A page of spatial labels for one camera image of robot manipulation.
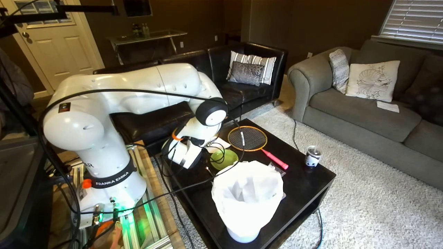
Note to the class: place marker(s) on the black coffee table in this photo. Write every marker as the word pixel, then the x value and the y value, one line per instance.
pixel 304 188

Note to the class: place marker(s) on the dark patterned pillow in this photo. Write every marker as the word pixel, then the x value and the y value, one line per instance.
pixel 425 94

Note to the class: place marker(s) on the orange badminton racket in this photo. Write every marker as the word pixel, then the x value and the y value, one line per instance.
pixel 251 139

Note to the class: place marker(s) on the black leather armchair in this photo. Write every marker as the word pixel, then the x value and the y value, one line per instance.
pixel 157 126

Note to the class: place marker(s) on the grey velvet cushion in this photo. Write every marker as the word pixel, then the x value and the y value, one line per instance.
pixel 248 74

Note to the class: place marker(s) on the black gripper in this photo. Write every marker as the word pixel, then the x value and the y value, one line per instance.
pixel 182 154

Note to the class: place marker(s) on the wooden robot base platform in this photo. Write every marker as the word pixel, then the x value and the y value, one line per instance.
pixel 149 224

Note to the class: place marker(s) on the green plastic plate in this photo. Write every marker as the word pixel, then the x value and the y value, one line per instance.
pixel 222 159

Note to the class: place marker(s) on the small dark drink cup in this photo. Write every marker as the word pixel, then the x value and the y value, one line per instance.
pixel 312 157

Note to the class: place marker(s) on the window blinds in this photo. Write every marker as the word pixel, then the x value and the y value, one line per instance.
pixel 414 21

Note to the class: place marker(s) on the white paper on sofa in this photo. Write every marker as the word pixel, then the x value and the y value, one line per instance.
pixel 388 107

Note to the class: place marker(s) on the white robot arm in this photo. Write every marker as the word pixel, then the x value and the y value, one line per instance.
pixel 81 118

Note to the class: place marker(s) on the dark console table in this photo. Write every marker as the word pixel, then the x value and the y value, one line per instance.
pixel 142 49

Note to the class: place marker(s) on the white striped armchair pillow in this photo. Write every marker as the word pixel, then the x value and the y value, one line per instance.
pixel 266 61

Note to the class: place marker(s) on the grey sofa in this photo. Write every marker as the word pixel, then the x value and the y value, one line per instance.
pixel 402 140

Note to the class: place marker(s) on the white printed pillow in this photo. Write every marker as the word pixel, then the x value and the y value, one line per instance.
pixel 373 81

